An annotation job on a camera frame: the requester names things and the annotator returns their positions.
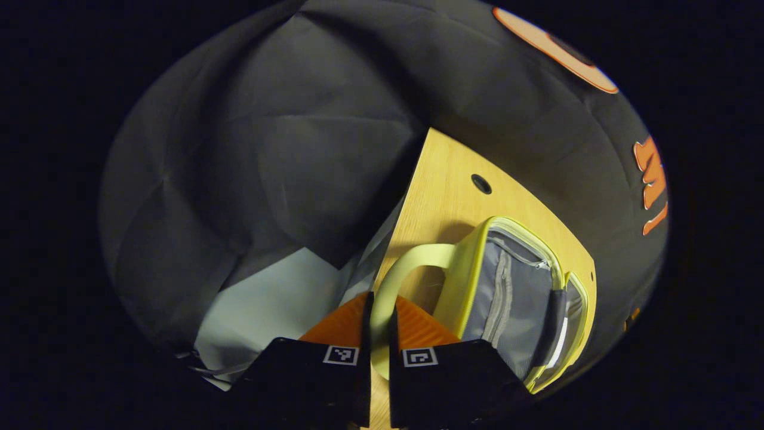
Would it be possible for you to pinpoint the small yellow suitcase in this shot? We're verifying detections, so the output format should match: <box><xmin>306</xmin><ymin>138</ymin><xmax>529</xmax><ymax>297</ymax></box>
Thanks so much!
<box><xmin>370</xmin><ymin>216</ymin><xmax>597</xmax><ymax>395</ymax></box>

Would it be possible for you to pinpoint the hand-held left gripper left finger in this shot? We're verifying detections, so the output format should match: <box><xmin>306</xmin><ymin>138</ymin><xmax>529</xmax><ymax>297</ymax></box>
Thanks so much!
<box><xmin>230</xmin><ymin>291</ymin><xmax>375</xmax><ymax>427</ymax></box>

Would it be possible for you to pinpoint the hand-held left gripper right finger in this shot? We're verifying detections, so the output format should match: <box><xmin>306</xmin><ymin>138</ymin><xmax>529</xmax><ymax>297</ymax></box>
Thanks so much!
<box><xmin>389</xmin><ymin>294</ymin><xmax>532</xmax><ymax>428</ymax></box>

